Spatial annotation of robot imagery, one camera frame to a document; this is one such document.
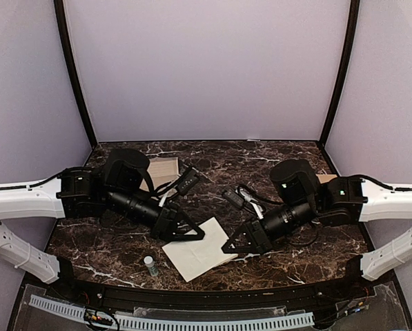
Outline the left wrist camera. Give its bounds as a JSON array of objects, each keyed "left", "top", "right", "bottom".
[{"left": 153, "top": 166, "right": 202, "bottom": 208}]

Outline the right black corner post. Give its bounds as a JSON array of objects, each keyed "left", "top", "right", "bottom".
[{"left": 318, "top": 0, "right": 360, "bottom": 150}]

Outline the small white-capped glue bottle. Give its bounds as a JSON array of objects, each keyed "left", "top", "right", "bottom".
[{"left": 144, "top": 255, "right": 159, "bottom": 277}]

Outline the white letter paper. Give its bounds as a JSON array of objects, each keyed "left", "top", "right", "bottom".
[{"left": 162, "top": 217, "right": 238, "bottom": 282}]

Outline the black corner post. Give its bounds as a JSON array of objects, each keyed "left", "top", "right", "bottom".
[
  {"left": 318, "top": 0, "right": 360, "bottom": 150},
  {"left": 53, "top": 0, "right": 98, "bottom": 150}
]

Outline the beige lined stationery sheet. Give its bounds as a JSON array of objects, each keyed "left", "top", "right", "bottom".
[{"left": 146, "top": 157, "right": 179, "bottom": 188}]

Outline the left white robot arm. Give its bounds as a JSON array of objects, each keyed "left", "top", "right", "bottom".
[{"left": 0, "top": 149, "right": 205, "bottom": 301}]

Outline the black front frame rail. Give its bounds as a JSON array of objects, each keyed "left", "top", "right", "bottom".
[{"left": 46, "top": 278, "right": 375, "bottom": 311}]

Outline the white slotted cable duct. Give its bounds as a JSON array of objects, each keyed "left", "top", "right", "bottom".
[{"left": 28, "top": 294, "right": 314, "bottom": 330}]

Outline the brown kraft envelope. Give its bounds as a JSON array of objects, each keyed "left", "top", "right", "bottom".
[{"left": 317, "top": 174, "right": 338, "bottom": 185}]

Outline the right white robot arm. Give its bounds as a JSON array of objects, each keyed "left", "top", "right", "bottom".
[{"left": 222, "top": 159, "right": 412, "bottom": 299}]

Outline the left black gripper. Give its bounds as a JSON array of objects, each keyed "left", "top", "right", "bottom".
[{"left": 106, "top": 187, "right": 206, "bottom": 243}]

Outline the left black corner post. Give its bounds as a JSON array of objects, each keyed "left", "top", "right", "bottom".
[{"left": 53, "top": 0, "right": 98, "bottom": 150}]

